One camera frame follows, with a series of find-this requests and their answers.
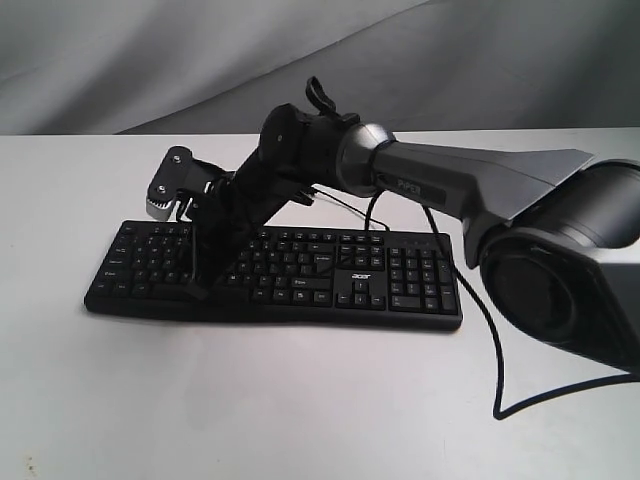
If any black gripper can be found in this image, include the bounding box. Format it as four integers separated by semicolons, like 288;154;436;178
186;152;313;301

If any black acer keyboard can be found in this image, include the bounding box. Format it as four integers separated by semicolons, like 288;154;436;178
84;220;463;331

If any black USB cable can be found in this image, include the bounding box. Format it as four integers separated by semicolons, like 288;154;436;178
304;187;391;234

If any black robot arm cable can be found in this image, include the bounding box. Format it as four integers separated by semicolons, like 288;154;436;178
362;192;640;421

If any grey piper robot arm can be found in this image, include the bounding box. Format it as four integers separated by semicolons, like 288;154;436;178
192;104;639;373

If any white backdrop cloth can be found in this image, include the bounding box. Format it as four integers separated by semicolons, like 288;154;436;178
1;1;639;135

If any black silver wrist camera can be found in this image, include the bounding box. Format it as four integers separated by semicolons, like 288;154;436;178
146;146;226;222

